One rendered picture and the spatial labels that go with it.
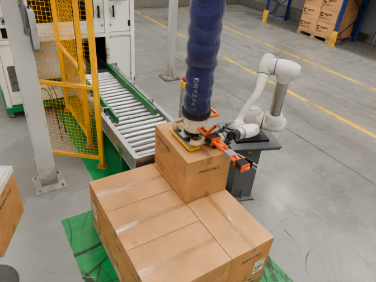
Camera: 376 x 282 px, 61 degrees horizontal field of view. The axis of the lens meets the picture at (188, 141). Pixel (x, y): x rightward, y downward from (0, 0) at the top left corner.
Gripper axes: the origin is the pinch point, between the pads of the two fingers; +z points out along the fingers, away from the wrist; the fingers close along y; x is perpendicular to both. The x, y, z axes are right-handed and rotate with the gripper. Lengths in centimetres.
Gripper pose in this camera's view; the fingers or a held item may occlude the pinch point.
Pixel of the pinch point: (215, 140)
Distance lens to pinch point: 239.9
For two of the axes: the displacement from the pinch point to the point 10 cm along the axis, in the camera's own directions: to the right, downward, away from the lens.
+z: -8.6, 2.3, -4.7
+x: -5.1, -5.0, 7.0
